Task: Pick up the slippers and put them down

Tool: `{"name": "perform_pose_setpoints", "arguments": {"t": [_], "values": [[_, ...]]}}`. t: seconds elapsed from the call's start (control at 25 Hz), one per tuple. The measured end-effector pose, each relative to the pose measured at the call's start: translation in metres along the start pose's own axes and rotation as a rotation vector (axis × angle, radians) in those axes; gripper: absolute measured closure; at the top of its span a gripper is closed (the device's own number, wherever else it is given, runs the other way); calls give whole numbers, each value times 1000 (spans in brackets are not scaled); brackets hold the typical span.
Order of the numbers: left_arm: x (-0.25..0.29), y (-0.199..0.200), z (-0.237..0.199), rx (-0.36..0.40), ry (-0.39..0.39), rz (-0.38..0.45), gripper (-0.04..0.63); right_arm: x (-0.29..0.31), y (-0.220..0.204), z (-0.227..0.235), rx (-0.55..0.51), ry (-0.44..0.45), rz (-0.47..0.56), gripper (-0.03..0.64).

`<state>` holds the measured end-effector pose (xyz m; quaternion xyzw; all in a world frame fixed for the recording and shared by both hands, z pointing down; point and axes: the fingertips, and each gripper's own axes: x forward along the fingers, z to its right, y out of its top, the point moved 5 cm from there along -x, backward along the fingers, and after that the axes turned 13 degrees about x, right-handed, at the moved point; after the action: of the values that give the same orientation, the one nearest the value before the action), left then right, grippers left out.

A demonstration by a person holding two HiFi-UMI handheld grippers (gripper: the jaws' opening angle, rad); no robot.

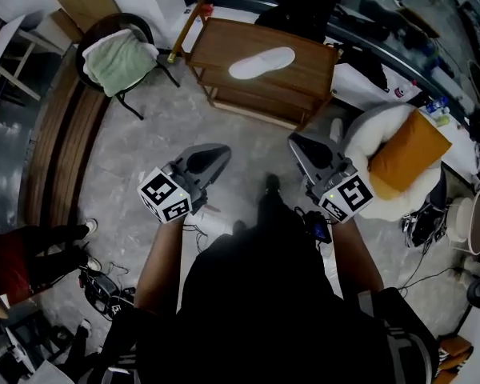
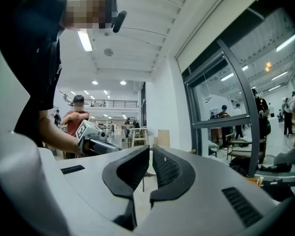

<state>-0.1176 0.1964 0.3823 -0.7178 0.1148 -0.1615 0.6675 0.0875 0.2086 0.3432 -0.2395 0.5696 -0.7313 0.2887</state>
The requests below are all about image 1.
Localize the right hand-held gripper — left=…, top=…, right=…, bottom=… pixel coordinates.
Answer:
left=288, top=133, right=375, bottom=226

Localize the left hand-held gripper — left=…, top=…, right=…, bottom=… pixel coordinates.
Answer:
left=138, top=143, right=232, bottom=226

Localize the person's right forearm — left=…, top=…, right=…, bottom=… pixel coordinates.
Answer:
left=330, top=216, right=385, bottom=295

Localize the person's left forearm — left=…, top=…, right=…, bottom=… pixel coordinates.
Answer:
left=134, top=213, right=186, bottom=316

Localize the white fluffy chair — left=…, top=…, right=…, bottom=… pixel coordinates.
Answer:
left=345, top=102, right=447, bottom=220

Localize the person's black shoe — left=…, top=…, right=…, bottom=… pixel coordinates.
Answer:
left=263, top=173, right=282, bottom=194

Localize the black small device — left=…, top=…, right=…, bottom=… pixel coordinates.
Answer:
left=303, top=210, right=334, bottom=244

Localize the wooden shelf table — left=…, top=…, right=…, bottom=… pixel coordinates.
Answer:
left=183, top=16, right=341, bottom=131

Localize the orange pillow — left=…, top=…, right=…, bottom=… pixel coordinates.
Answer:
left=367, top=109, right=454, bottom=194

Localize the clear plastic bottle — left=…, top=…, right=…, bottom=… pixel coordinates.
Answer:
left=425, top=96, right=450, bottom=115

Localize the brass pole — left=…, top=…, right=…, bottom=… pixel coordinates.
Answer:
left=167, top=0, right=210, bottom=64

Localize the green towel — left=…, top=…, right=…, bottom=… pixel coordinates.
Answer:
left=82, top=28, right=160, bottom=98

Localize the person's black clothing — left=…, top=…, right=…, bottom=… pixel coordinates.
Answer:
left=91, top=190, right=389, bottom=384

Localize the curved wooden platform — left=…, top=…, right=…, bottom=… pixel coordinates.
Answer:
left=25, top=60, right=110, bottom=231

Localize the white bucket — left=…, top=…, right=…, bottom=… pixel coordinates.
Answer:
left=446, top=188, right=480, bottom=256

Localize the black round chair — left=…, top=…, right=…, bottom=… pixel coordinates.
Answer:
left=74, top=12, right=181, bottom=121

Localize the black floor equipment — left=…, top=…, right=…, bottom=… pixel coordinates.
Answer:
left=78, top=266, right=136, bottom=320

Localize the black grey striped bag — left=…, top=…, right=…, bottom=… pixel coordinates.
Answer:
left=358, top=286, right=442, bottom=384

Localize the white table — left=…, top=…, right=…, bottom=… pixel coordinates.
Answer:
left=0, top=13, right=67, bottom=104

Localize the orange black striped object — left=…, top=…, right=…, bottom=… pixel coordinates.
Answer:
left=437, top=335, right=475, bottom=376

